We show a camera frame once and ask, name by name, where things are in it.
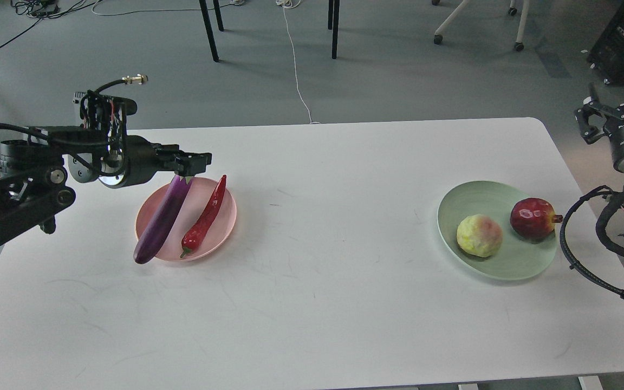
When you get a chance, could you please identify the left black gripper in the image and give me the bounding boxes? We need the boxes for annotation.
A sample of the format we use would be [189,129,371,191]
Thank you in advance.
[99,135,212,189]

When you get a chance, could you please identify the purple eggplant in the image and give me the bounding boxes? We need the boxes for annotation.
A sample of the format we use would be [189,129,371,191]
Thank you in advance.
[133,175,191,264]

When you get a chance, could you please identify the red chili pepper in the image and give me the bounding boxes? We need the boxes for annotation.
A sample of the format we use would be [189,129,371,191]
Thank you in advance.
[180,175,227,259]

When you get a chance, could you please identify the red pomegranate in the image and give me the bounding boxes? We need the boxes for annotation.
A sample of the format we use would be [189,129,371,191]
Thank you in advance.
[509,197,564,241]

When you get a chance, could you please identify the green pink peach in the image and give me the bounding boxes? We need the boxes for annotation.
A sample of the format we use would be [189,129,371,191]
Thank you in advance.
[456,214,504,258]

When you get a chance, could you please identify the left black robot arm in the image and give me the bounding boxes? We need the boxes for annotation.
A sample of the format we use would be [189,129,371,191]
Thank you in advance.
[0,74,212,264]

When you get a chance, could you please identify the pink plate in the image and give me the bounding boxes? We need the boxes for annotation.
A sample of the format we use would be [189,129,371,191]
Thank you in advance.
[155,175,236,262]

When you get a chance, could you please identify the white chair base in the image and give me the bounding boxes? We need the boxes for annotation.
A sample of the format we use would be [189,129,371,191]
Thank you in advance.
[430,0,530,52]

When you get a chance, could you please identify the black table leg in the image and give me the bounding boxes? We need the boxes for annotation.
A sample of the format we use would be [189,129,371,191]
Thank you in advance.
[198,0,224,63]
[327,0,340,60]

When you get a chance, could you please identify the green plate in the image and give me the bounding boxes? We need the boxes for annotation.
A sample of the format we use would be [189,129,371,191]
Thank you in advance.
[437,181,557,281]

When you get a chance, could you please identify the white floor cable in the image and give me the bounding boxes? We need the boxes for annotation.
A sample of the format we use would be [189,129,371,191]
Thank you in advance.
[275,0,321,125]

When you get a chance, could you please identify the black floor cables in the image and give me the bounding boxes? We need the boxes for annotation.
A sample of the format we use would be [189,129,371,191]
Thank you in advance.
[0,0,101,66]

